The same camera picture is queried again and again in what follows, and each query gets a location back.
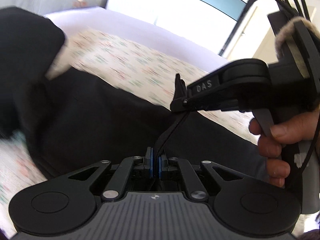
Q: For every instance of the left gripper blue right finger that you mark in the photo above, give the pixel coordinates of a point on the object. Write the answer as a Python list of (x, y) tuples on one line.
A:
[(162, 166)]

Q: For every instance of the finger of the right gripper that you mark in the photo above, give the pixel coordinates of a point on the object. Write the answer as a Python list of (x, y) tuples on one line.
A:
[(180, 95)]

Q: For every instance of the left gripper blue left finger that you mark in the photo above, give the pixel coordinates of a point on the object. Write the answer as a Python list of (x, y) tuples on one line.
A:
[(148, 162)]

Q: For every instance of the black pants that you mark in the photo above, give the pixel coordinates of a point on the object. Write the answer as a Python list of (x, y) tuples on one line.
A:
[(77, 119)]

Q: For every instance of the person's right hand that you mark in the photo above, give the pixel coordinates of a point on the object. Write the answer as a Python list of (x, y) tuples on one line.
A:
[(300, 127)]

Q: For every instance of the floral bed blanket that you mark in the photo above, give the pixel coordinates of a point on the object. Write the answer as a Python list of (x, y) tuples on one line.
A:
[(125, 64)]

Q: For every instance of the white and teal wardrobe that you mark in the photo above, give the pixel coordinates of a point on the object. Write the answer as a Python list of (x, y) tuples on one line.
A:
[(209, 23)]

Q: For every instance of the lavender bed sheet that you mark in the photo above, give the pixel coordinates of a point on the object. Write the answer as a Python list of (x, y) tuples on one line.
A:
[(97, 18)]

